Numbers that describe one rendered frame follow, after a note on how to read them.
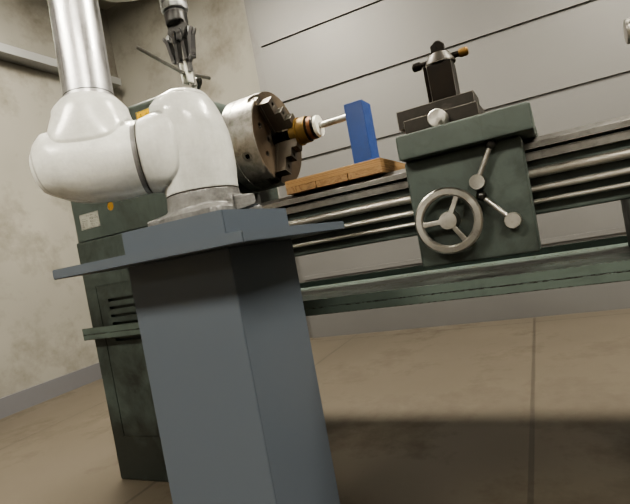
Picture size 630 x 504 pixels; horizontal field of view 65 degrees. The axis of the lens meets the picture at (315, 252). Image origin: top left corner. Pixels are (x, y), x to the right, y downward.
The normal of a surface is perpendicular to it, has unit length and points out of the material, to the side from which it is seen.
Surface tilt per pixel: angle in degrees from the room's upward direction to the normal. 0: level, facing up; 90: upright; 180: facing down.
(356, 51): 90
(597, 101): 90
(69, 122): 80
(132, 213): 90
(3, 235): 90
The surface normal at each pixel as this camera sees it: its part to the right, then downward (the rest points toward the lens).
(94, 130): 0.14, -0.19
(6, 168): 0.89, -0.16
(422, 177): -0.43, 0.10
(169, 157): 0.04, 0.09
